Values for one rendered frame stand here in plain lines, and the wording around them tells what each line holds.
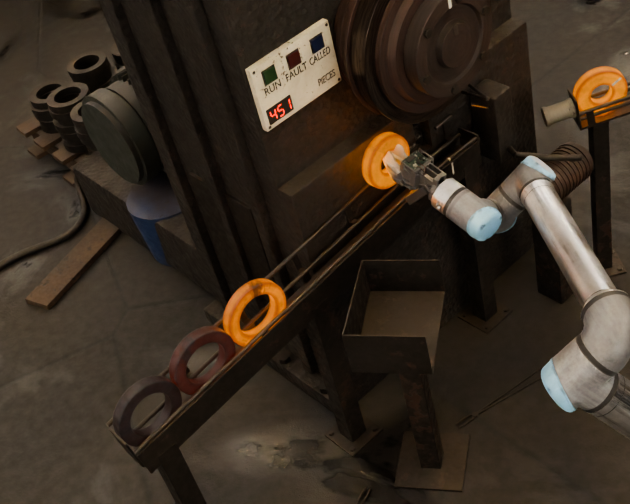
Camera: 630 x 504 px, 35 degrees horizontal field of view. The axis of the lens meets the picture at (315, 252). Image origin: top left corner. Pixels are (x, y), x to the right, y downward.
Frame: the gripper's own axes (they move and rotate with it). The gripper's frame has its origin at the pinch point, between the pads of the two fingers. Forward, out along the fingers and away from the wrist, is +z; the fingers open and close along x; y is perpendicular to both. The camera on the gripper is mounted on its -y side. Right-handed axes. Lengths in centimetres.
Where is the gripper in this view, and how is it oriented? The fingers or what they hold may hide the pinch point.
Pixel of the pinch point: (385, 155)
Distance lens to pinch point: 273.5
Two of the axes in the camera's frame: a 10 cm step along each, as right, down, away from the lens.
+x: -7.3, 5.6, -4.0
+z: -6.9, -5.8, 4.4
